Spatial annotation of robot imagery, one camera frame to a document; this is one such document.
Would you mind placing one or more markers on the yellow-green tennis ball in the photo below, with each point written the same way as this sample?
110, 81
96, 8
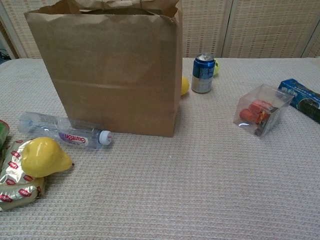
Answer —
217, 68

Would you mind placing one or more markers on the clear plastic water bottle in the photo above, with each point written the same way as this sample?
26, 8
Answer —
50, 127

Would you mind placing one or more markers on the shiny snack packet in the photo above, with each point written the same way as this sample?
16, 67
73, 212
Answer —
15, 185

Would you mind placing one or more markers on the brown paper bag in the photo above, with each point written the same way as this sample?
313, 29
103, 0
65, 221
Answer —
110, 75

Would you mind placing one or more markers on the beige woven folding screen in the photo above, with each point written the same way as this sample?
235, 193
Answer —
262, 27

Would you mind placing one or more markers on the yellow lemon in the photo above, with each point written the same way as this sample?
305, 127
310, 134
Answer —
184, 85

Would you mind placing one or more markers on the blue cookie box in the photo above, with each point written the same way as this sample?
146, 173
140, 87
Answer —
300, 97

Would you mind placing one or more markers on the clear box with red pieces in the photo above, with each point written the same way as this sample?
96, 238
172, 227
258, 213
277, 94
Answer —
260, 112

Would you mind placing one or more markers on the yellow pear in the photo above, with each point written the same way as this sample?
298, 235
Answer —
42, 157

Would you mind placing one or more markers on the white woven table cloth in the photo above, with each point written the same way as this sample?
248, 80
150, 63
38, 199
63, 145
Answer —
175, 187

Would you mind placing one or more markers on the green canister with red lid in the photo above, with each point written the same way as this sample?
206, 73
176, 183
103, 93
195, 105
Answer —
3, 132

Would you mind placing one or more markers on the blue silver drink can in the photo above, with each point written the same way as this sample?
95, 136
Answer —
202, 75

